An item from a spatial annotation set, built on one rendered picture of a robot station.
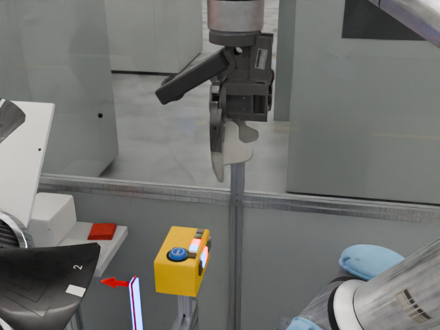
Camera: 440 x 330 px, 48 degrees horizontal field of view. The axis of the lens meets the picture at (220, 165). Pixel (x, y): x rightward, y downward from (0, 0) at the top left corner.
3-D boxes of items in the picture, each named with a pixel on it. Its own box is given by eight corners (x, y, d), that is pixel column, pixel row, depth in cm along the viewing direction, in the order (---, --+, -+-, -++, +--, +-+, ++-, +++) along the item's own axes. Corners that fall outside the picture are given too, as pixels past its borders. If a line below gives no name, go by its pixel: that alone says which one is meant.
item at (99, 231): (93, 226, 165) (92, 222, 164) (116, 226, 165) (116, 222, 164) (87, 240, 158) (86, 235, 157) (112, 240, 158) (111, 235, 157)
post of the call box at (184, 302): (181, 308, 129) (179, 270, 124) (192, 310, 129) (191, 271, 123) (178, 316, 126) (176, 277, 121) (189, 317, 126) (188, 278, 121)
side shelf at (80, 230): (31, 223, 173) (29, 216, 172) (128, 234, 167) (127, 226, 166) (-10, 264, 151) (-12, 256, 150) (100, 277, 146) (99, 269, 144)
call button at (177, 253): (172, 251, 117) (171, 245, 116) (188, 253, 116) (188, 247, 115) (167, 260, 113) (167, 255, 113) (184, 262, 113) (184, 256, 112)
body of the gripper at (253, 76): (266, 128, 67) (270, 38, 62) (204, 124, 68) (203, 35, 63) (271, 110, 74) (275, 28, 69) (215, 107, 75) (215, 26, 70)
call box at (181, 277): (173, 258, 131) (171, 224, 126) (210, 262, 129) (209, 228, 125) (155, 297, 117) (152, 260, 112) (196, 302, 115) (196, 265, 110)
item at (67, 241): (66, 242, 157) (65, 236, 156) (109, 249, 154) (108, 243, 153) (52, 257, 149) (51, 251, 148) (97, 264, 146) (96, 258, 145)
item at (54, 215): (35, 217, 171) (29, 190, 166) (78, 222, 168) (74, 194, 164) (7, 245, 156) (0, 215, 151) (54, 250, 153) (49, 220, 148)
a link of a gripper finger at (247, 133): (257, 166, 77) (257, 117, 71) (220, 164, 78) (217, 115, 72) (259, 154, 80) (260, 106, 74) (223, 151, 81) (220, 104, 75)
